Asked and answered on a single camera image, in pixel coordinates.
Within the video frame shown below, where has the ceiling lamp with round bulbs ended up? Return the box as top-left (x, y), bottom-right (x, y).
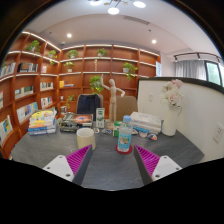
top-left (88, 0), bottom-right (147, 16)

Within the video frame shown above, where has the clear blue-capped water bottle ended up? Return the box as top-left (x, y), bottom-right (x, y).
top-left (117, 115), bottom-right (134, 154)

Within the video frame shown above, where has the ceiling air vent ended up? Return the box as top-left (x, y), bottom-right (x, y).
top-left (121, 15), bottom-right (151, 25)

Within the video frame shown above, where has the white vase with flowers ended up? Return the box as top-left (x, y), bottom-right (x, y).
top-left (160, 78), bottom-right (184, 137)

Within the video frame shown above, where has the orange wooden shelf unit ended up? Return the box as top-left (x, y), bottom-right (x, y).
top-left (0, 31), bottom-right (162, 158)

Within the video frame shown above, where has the stack of dark books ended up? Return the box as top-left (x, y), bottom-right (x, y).
top-left (59, 112), bottom-right (94, 133)

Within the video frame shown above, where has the wooden artist mannequin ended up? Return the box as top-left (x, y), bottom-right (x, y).
top-left (100, 73), bottom-right (126, 129)

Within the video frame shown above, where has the green and white box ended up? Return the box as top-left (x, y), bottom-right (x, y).
top-left (112, 120), bottom-right (124, 138)

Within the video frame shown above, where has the stack of colourful books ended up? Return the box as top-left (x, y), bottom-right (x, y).
top-left (27, 109), bottom-right (58, 136)

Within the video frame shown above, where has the white partition with dark top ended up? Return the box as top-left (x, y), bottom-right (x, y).
top-left (136, 77), bottom-right (224, 161)

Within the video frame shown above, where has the small green-white carton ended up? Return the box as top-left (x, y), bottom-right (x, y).
top-left (95, 107), bottom-right (106, 129)

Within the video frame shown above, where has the black ceiling track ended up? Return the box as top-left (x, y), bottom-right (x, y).
top-left (173, 52), bottom-right (223, 64)

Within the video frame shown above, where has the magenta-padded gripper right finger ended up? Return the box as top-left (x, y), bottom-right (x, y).
top-left (133, 144), bottom-right (183, 186)

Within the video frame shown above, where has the window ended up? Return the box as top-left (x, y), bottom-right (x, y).
top-left (204, 61), bottom-right (224, 87)

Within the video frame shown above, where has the grey curtain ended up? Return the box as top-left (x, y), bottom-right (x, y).
top-left (174, 59), bottom-right (208, 81)

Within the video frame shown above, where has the dark office chair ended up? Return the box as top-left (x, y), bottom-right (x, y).
top-left (76, 93), bottom-right (104, 117)

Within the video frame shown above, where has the tan chair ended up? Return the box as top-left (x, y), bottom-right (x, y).
top-left (115, 95), bottom-right (139, 122)

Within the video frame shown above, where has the cream ceramic mug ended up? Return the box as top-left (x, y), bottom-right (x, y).
top-left (76, 127), bottom-right (97, 151)

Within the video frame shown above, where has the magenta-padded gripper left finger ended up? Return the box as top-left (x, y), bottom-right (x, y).
top-left (42, 144), bottom-right (94, 186)

